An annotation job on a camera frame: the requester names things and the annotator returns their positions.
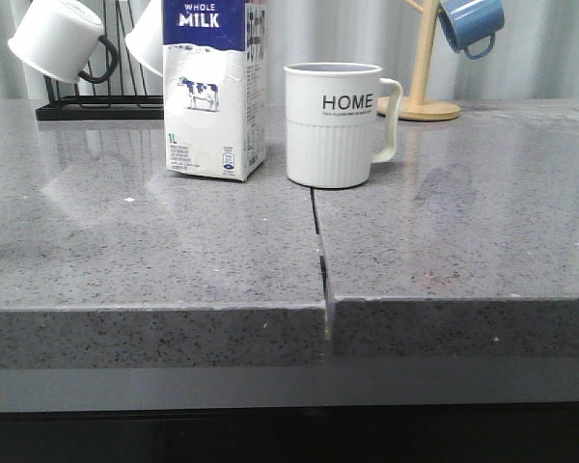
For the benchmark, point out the white ribbed HOME mug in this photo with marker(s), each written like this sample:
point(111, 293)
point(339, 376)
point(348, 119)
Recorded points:
point(331, 111)

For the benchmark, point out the white blue milk carton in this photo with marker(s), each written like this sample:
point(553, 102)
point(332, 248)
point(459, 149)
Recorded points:
point(214, 87)

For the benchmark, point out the wooden mug tree stand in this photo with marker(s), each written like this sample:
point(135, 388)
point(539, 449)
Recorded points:
point(416, 107)

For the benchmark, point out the blue enamel mug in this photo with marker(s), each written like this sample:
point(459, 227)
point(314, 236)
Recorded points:
point(465, 22)

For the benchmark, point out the grey cabinet front panel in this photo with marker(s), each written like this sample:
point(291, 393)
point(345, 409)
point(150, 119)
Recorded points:
point(336, 382)

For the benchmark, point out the black wire mug rack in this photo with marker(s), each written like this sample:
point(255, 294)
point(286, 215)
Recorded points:
point(131, 92)

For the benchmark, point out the white mug black handle right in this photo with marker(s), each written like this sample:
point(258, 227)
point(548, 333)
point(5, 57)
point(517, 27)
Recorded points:
point(144, 42)

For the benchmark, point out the white mug black handle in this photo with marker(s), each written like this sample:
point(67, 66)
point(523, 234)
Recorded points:
point(58, 38)
point(144, 42)

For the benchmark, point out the white mug black handle left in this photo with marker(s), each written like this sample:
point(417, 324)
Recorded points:
point(58, 38)

